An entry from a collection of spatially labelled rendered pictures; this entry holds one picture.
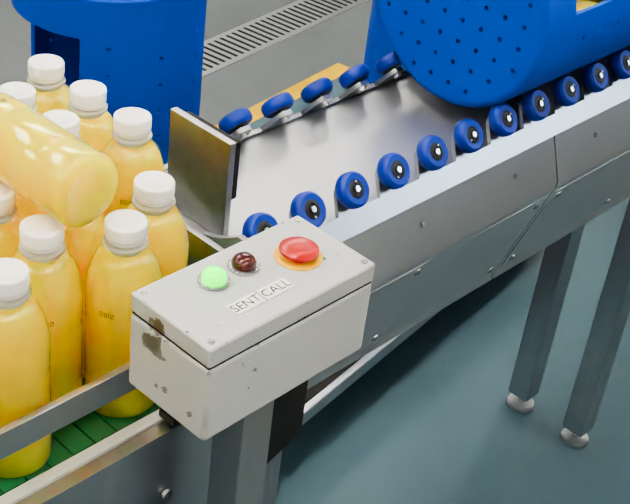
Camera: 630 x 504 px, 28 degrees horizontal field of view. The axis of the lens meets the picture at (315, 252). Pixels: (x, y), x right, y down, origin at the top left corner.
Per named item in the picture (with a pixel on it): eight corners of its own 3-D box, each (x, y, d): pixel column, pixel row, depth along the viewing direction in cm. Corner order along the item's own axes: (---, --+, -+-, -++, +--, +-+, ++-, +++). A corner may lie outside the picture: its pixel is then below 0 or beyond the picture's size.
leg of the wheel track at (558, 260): (538, 406, 269) (609, 153, 234) (522, 417, 266) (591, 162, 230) (517, 392, 272) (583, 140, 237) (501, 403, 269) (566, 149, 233)
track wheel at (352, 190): (347, 208, 146) (336, 211, 148) (375, 206, 149) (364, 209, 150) (341, 170, 146) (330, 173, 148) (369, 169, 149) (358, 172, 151)
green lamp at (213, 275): (231, 282, 107) (232, 271, 107) (212, 292, 106) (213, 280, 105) (214, 270, 108) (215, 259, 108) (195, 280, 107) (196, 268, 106)
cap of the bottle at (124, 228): (115, 220, 115) (116, 203, 114) (154, 231, 114) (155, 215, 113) (96, 241, 112) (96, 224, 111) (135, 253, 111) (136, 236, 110)
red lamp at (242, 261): (261, 268, 109) (262, 257, 109) (242, 277, 108) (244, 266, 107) (244, 256, 111) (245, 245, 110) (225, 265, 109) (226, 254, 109)
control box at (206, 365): (362, 349, 118) (377, 260, 112) (203, 443, 105) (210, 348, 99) (287, 299, 123) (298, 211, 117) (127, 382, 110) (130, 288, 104)
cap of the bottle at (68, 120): (33, 128, 127) (33, 112, 126) (69, 121, 129) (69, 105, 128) (49, 146, 124) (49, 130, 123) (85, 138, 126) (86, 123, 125)
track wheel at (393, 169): (413, 154, 154) (401, 157, 156) (385, 148, 151) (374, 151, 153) (413, 190, 153) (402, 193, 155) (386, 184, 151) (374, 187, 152)
